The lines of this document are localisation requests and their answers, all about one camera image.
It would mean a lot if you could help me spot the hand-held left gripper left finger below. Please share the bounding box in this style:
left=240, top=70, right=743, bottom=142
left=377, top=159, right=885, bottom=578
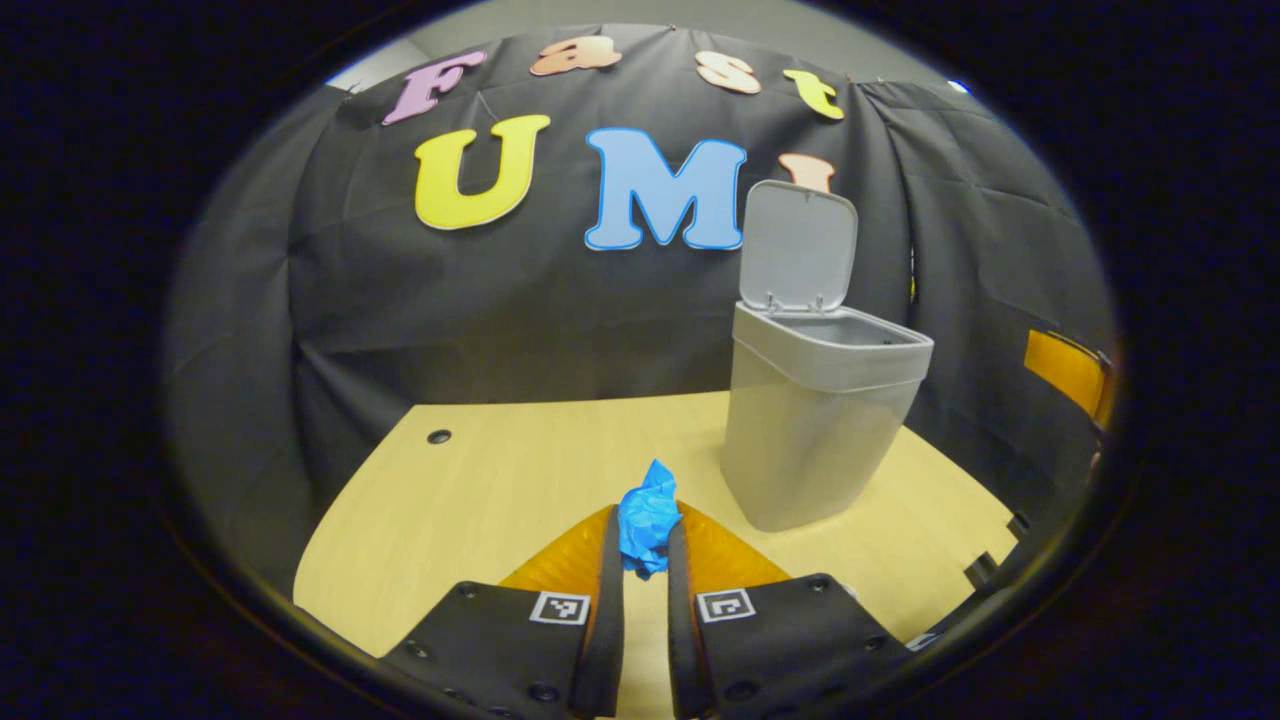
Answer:
left=383, top=503, right=628, bottom=720

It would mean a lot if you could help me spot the wooden desktop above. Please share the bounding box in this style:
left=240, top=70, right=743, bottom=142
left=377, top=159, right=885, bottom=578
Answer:
left=293, top=390, right=1021, bottom=720

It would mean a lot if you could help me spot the white desktop garbage bin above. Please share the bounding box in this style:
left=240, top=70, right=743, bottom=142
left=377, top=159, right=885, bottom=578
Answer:
left=720, top=180, right=936, bottom=533

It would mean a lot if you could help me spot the black backdrop cloth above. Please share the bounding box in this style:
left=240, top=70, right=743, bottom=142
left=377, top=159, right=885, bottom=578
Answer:
left=165, top=25, right=1116, bottom=601

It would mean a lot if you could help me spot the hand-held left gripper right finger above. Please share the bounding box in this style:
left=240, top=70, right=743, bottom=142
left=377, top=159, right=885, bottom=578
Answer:
left=666, top=500, right=911, bottom=720

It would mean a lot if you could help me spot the blue paper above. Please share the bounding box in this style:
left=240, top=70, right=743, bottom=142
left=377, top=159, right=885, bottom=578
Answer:
left=617, top=459, right=683, bottom=581

